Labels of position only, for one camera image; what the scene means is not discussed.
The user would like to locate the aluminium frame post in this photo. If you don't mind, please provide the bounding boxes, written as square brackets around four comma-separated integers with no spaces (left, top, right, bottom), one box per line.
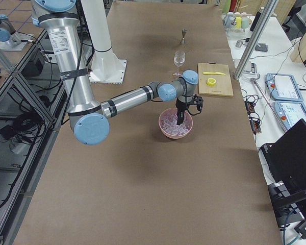
[234,0,278,80]

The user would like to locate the yellow plastic knife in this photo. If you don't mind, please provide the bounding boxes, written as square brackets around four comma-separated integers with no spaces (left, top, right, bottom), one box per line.
[202,71,226,76]

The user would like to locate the pink bowl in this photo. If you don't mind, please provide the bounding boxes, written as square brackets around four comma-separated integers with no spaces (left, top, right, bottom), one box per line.
[158,108,193,139]

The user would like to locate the clear ice cubes pile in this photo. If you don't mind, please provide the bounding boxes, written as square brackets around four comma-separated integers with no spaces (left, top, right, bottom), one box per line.
[161,113,190,136]

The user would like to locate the wooden plank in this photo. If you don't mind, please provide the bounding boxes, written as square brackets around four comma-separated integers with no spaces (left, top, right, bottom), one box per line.
[290,33,306,63]

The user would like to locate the blue teach pendant far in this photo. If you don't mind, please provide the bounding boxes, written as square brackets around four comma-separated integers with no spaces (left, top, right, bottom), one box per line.
[265,73,303,102]

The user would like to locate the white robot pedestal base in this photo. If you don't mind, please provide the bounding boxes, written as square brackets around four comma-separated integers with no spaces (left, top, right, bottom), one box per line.
[81,0,127,84]

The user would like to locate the blue teach pendant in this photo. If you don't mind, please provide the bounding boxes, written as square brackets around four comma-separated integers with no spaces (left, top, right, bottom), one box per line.
[265,73,303,102]
[274,101,306,130]

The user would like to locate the black monitor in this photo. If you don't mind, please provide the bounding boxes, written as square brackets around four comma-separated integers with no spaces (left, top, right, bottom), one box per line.
[261,119,306,220]

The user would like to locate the blue teach pendant near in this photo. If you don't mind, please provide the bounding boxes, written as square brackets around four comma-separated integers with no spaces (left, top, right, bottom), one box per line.
[274,101,306,130]

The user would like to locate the wooden cutting board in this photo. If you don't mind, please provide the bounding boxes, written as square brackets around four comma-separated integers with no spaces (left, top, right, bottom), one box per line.
[197,63,234,97]

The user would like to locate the grey cloth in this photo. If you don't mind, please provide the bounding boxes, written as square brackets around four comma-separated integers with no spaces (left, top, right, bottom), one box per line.
[255,43,268,52]

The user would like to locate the metal rod tool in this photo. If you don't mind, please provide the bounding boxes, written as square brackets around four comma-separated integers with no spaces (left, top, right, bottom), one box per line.
[250,73,287,133]

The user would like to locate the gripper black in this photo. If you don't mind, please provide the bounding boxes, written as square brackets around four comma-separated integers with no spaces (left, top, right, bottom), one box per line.
[175,100,188,125]

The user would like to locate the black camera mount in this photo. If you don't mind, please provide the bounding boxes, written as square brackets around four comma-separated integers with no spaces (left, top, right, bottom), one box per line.
[189,94,203,113]

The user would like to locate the steel jigger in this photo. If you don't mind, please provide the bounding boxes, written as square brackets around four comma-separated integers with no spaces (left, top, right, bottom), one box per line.
[181,29,187,44]

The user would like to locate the black bottle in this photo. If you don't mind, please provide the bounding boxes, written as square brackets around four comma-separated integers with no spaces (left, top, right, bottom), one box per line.
[249,7,264,32]

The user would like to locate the lemon slice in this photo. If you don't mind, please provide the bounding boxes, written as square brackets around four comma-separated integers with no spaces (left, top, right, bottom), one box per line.
[206,78,216,86]

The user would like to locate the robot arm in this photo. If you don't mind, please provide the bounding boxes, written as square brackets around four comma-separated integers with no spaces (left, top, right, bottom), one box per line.
[0,14,28,52]
[31,1,203,145]

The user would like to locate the clear wine glass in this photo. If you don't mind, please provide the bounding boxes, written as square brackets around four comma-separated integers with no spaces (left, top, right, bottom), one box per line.
[173,51,185,76]

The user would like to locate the cup rack with cups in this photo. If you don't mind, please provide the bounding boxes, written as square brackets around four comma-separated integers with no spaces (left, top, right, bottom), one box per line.
[222,12,252,33]

